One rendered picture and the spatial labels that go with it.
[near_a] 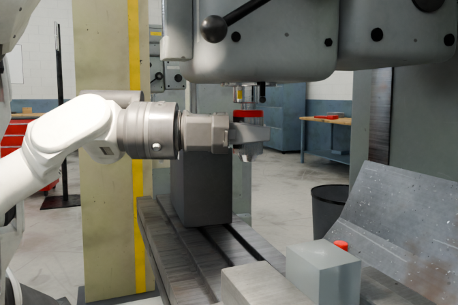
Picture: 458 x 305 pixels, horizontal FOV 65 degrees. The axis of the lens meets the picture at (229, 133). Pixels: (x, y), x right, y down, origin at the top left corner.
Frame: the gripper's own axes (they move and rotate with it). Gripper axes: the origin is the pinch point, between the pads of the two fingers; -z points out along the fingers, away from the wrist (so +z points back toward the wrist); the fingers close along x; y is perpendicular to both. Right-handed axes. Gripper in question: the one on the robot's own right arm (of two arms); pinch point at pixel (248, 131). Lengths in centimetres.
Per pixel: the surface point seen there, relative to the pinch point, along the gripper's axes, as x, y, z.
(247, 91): -2.4, -6.1, 0.5
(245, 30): -11.0, -13.2, 1.5
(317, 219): 174, 76, -61
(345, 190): 202, 64, -90
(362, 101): 28.8, -4.5, -29.2
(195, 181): 26.9, 14.5, 9.9
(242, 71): -10.4, -8.5, 1.7
